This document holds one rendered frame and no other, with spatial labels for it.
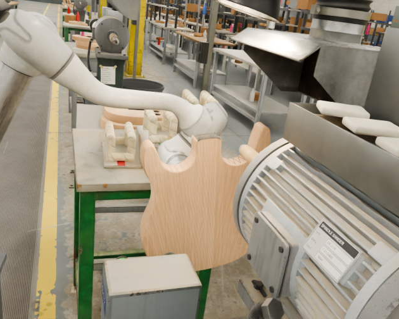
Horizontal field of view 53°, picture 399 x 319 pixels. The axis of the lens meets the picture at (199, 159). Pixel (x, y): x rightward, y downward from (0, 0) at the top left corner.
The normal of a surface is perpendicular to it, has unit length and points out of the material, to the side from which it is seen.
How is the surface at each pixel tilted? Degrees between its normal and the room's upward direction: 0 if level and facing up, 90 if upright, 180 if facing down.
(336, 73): 90
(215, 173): 91
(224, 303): 0
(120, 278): 0
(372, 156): 90
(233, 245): 91
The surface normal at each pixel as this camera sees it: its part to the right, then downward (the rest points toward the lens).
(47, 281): 0.12, -0.92
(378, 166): -0.95, 0.00
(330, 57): 0.30, 0.39
